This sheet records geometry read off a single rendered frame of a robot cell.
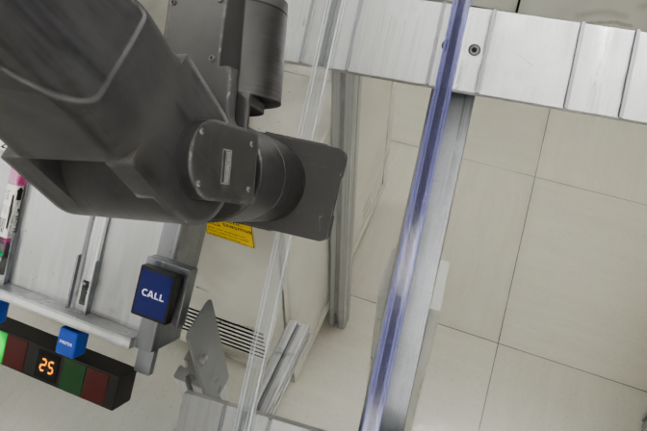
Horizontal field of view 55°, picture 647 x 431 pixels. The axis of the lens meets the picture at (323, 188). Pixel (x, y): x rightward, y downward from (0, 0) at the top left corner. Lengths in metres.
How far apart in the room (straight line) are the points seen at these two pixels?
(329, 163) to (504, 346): 1.17
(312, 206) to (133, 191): 0.19
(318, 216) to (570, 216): 1.48
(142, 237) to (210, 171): 0.42
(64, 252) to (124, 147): 0.50
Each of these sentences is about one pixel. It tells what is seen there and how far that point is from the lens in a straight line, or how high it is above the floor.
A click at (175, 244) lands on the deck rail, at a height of 0.81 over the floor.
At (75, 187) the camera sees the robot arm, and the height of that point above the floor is 1.11.
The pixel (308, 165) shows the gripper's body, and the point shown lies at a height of 1.00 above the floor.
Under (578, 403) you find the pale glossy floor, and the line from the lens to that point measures 1.53.
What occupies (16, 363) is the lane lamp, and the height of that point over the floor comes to 0.65.
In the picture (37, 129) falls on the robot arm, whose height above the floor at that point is 1.15.
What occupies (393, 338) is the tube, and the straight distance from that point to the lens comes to 0.51.
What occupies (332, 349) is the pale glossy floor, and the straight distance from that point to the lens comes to 1.49.
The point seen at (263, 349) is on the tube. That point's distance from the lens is 0.53.
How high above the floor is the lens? 1.29
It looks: 46 degrees down
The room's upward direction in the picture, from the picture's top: straight up
